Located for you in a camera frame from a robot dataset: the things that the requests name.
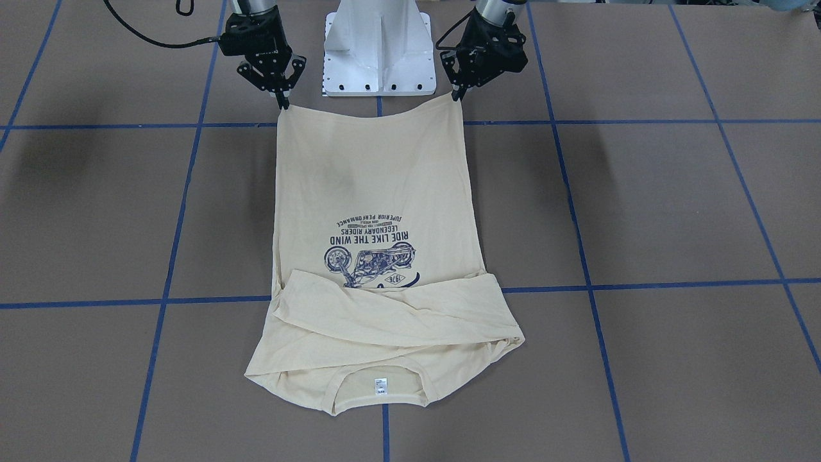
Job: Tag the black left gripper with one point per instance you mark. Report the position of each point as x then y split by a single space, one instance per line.
467 67

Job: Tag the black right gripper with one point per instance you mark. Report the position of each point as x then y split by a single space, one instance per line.
270 69

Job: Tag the beige long-sleeve graphic shirt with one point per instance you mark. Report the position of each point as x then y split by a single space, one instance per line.
380 294

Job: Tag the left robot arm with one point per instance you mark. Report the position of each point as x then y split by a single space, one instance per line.
492 11

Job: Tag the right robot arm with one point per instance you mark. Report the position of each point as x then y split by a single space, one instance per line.
255 31

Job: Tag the brown paper table cover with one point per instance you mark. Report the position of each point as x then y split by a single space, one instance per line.
646 192

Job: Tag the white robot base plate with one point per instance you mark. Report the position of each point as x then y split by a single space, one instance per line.
378 48

